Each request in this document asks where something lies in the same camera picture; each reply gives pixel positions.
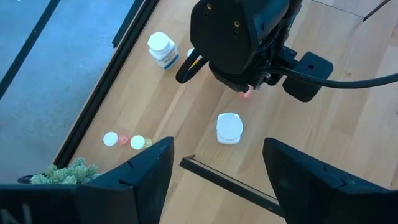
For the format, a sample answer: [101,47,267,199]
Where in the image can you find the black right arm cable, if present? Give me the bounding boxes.
[266,65,398,90]

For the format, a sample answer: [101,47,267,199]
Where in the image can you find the green artificial potted plant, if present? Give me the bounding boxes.
[17,157,102,185]

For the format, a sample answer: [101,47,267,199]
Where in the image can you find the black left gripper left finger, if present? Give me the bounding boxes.
[0,136,175,224]

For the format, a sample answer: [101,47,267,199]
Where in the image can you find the white melatonin supplement bottle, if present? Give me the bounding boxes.
[147,31,180,71]
[216,112,244,146]

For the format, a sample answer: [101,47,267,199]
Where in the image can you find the clear acrylic bin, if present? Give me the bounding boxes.
[179,0,398,224]

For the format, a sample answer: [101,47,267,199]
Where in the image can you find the black aluminium table frame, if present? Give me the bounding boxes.
[52,0,161,170]

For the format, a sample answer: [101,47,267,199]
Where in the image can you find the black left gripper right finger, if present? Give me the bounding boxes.
[262,137,398,224]

